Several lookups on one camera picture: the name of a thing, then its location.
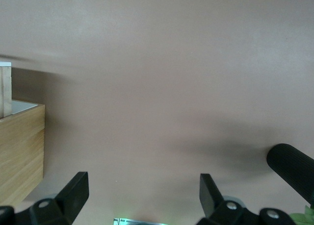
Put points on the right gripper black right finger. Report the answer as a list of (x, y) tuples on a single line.
[(208, 195)]

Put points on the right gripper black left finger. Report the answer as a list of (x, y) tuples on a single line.
[(73, 193)]

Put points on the light wooden drawer cabinet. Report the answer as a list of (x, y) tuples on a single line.
[(22, 149)]

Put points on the metal base mounting plate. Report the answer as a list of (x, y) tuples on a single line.
[(132, 222)]

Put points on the green soft object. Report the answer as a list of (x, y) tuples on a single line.
[(303, 216)]

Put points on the brown table cover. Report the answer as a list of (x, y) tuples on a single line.
[(157, 63)]

